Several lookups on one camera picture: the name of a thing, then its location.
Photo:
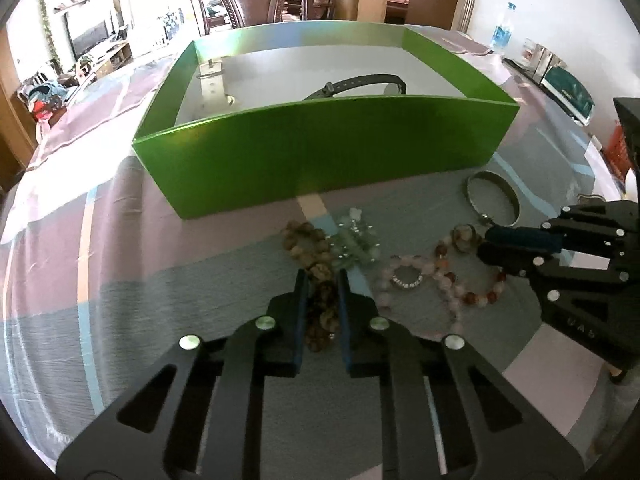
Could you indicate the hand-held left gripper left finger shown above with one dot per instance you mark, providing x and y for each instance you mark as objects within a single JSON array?
[{"x": 300, "y": 320}]

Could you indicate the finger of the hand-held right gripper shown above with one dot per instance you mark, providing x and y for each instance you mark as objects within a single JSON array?
[
  {"x": 525, "y": 239},
  {"x": 505, "y": 259}
]

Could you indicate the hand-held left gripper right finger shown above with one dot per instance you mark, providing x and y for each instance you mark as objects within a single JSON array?
[{"x": 344, "y": 320}]

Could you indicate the silver bangle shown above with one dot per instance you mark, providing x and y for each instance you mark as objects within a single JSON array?
[{"x": 515, "y": 210}]

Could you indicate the green cardboard box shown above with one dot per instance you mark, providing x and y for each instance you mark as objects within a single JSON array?
[{"x": 320, "y": 150}]

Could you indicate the green and white carton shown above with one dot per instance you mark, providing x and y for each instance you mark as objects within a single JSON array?
[{"x": 567, "y": 92}]

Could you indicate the clear plastic box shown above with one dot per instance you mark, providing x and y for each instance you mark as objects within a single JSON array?
[{"x": 540, "y": 57}]

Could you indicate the striped tablecloth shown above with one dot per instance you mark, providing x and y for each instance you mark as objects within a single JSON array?
[{"x": 150, "y": 285}]

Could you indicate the plastic water bottle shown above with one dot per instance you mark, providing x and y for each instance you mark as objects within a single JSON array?
[{"x": 501, "y": 30}]

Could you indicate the wooden television cabinet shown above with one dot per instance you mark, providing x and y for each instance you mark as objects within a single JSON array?
[{"x": 110, "y": 57}]

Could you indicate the pile of clothes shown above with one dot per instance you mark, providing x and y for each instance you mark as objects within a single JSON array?
[{"x": 45, "y": 97}]

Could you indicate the television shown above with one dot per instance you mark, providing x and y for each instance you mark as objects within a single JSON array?
[{"x": 90, "y": 32}]

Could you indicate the ivy garland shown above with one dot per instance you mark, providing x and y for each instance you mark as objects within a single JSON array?
[{"x": 50, "y": 30}]

